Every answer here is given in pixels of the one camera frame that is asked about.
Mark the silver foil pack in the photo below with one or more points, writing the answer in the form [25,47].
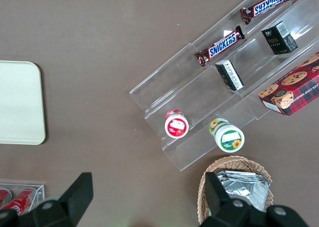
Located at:
[246,189]

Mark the clear acrylic stepped display stand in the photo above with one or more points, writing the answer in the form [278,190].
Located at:
[174,87]

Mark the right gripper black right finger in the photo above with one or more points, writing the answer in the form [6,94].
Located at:
[216,199]

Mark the cream rectangular plastic tray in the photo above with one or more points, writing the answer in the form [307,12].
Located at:
[20,102]

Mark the light wicker basket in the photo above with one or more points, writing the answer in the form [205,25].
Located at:
[239,162]

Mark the red lid snack cup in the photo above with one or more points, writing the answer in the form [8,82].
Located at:
[176,126]

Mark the green lid snack cup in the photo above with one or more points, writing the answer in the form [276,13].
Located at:
[229,138]

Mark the clear acrylic bottle rack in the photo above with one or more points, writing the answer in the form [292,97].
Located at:
[40,194]

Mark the red tartan cookie box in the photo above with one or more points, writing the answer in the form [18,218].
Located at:
[294,87]

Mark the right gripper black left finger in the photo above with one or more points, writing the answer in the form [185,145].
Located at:
[74,197]

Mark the small black carton box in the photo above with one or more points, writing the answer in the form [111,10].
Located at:
[229,74]
[279,40]

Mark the Snickers chocolate bar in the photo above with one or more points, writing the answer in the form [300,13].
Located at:
[220,46]
[269,2]

